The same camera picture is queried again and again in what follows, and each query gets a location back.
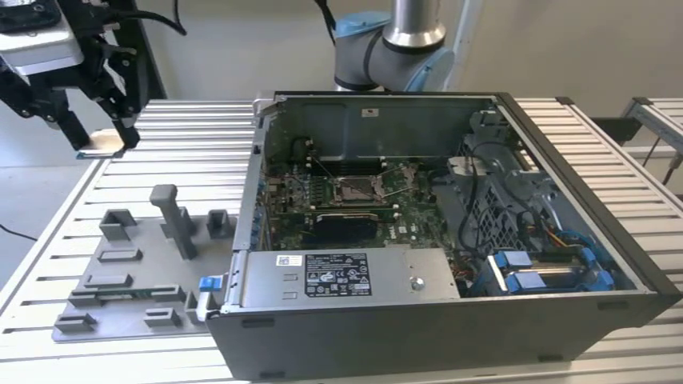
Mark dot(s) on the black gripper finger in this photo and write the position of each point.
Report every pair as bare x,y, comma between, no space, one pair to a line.
118,84
43,100

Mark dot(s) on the silver square CPU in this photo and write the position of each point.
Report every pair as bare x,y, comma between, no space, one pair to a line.
104,141

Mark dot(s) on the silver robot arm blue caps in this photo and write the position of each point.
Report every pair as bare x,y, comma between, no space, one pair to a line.
400,48

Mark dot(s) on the CPU socket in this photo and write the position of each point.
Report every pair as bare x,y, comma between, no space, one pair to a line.
356,190

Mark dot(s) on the white sticker with red mark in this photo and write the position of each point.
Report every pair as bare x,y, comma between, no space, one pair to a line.
370,113

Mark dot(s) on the black RAM slots bank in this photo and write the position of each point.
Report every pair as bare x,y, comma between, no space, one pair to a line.
352,162

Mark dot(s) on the grey plastic parts rack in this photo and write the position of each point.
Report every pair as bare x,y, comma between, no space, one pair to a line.
155,276

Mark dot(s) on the blue and silver case latch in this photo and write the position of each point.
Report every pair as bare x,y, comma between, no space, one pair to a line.
208,285

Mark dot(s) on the green RAM stick on board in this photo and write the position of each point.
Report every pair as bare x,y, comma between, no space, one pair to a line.
355,208

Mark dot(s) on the black graphics card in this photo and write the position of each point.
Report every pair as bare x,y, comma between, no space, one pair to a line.
344,229

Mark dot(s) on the black power supply label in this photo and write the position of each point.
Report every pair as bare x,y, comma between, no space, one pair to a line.
336,274

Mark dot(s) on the green motherboard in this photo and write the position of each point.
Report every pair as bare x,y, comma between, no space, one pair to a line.
416,224

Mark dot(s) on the silver power supply unit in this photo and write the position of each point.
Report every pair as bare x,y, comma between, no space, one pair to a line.
390,276

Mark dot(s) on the silver thumb screw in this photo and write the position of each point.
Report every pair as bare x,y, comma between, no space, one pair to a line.
418,283

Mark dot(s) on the dark grey disk bay cage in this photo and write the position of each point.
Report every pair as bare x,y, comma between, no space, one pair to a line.
496,208

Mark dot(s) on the blue disk carrier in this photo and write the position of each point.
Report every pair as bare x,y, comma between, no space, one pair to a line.
511,259
526,281

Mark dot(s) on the black open PC case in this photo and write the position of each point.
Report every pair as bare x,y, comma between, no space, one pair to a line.
427,340

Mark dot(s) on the black vertical post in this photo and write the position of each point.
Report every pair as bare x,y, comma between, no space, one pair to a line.
150,60

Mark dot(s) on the white wall conduit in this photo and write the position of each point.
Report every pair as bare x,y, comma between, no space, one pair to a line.
463,40

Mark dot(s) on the blue plastic carrier bracket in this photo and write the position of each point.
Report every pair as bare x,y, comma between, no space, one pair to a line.
598,268

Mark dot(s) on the aluminium frame side table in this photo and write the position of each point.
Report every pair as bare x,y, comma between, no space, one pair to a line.
656,120

